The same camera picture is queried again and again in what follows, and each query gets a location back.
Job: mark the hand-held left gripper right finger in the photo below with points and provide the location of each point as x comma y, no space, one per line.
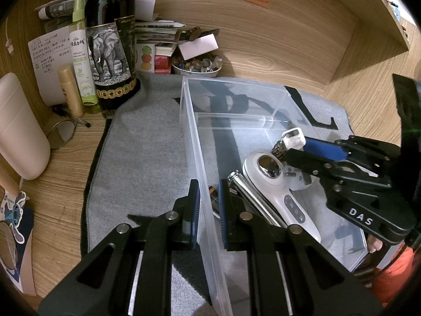
223,217

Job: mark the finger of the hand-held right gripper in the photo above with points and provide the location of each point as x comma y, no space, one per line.
324,148
309,164

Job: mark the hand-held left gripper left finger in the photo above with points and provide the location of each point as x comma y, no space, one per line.
194,217

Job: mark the silver nail clipper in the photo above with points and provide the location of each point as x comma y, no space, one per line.
250,194

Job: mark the white handheld facial device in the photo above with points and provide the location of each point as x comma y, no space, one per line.
289,204

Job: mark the clear plastic storage box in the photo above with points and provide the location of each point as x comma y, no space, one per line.
204,138

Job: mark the person's right forearm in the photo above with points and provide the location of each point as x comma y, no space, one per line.
394,276

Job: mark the person's right hand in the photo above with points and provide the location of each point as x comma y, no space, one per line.
375,245

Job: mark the grey mat with black letters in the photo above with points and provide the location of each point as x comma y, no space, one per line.
138,154

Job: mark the black pen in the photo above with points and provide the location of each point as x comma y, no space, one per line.
82,123

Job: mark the white bowl of stones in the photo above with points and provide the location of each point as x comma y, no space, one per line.
197,67

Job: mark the small round mirror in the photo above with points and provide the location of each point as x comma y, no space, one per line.
61,135

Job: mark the white card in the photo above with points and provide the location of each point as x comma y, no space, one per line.
200,46

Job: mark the card with coloured circles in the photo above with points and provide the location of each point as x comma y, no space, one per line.
146,57

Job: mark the blue cartoon sticker sheet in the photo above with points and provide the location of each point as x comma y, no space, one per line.
16,223

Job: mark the beige stick tube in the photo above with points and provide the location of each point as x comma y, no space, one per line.
70,89

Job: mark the green spray bottle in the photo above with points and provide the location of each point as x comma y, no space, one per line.
82,72

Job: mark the stack of books and papers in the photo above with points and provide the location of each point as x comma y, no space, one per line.
158,29

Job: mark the cream plastic bottle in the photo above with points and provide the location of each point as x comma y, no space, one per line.
19,121

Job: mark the dark wine bottle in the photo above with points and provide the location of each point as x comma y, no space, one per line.
111,13

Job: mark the handwritten paper note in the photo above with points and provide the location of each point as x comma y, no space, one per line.
42,56

